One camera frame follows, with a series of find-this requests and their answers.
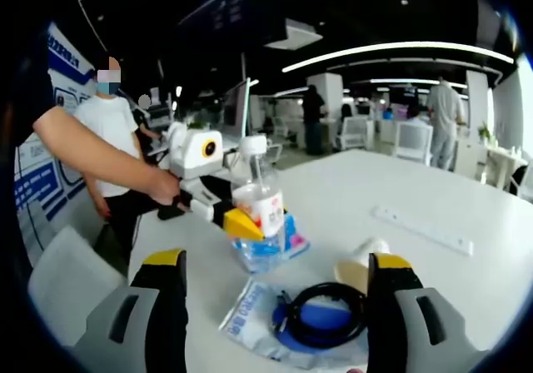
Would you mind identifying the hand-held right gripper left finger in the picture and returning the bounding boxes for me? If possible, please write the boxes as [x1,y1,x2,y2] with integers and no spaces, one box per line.
[73,247,189,373]

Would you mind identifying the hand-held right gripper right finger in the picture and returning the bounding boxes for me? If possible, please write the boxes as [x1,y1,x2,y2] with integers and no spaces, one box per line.
[366,251,491,373]

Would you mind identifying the clear plastic water bottle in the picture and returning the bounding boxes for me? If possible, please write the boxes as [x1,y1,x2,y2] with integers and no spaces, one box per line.
[230,135,288,275]

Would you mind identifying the printed paper cup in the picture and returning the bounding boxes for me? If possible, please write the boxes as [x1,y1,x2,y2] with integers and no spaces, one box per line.
[334,237,391,295]

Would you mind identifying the blue tissue packet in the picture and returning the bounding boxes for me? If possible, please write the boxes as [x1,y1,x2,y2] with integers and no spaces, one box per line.
[231,212,311,274]

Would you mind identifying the black cable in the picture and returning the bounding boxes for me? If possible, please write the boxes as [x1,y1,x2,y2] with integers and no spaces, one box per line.
[272,281,370,349]

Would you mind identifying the bag with blue oval pad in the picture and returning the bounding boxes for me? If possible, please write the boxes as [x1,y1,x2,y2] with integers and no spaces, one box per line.
[218,276,370,370]

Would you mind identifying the person's left hand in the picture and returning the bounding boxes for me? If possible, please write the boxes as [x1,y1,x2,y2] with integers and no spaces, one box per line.
[147,168,192,214]

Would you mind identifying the black stand base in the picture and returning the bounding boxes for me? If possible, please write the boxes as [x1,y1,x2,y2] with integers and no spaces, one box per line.
[157,203,185,221]

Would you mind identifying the large open laptop display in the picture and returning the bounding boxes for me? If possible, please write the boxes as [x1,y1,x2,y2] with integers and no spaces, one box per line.
[223,77,253,139]

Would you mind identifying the white power strip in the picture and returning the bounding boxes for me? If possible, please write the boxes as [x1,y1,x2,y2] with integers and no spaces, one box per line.
[371,205,475,257]

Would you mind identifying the white mesh office chair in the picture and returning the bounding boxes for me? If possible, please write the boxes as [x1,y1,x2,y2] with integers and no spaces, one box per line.
[27,226,128,347]

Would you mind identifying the white table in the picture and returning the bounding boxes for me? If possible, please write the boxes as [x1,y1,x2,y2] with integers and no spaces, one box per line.
[127,147,533,373]

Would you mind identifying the ceiling air conditioner panel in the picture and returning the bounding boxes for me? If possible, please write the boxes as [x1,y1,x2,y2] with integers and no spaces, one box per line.
[263,17,325,52]

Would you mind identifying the white side counter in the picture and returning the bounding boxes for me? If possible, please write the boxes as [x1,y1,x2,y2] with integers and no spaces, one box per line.
[456,139,528,185]

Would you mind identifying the curved ceiling light strip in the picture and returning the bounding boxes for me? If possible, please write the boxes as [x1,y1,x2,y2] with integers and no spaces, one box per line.
[281,42,516,74]

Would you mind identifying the blue white wall poster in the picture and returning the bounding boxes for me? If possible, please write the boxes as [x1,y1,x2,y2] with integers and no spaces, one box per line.
[14,22,97,224]

